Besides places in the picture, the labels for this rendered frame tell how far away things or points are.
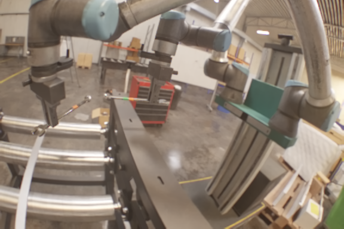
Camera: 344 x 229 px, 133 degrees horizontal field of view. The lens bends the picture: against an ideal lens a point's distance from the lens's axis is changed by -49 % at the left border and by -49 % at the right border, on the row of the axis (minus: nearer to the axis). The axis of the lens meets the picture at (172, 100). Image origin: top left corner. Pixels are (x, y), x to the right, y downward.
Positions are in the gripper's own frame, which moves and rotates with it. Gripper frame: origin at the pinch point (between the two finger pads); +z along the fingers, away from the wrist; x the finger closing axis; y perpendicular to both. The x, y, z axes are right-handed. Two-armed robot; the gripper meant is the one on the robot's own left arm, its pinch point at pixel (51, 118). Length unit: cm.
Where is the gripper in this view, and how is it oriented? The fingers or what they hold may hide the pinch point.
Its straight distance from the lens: 49.5
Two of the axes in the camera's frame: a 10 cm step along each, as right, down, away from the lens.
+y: -2.4, 3.8, -8.9
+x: 9.4, 3.3, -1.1
